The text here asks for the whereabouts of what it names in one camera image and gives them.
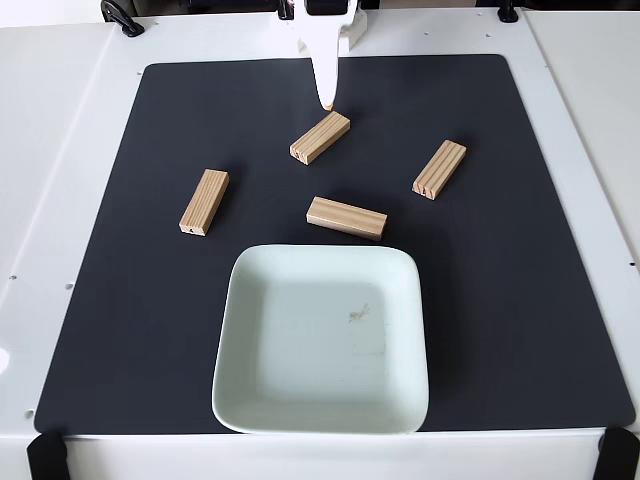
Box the wooden block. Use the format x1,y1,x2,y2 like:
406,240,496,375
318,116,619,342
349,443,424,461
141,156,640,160
288,110,351,166
305,196,389,242
412,139,468,201
178,168,230,236

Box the pale green square plate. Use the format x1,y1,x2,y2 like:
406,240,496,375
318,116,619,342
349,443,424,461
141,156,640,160
210,243,430,436

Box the black rubber mat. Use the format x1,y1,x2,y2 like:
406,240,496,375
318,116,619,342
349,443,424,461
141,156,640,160
33,53,636,435

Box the black corner bracket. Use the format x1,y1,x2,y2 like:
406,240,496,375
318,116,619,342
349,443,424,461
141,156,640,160
594,426,640,480
25,430,69,480

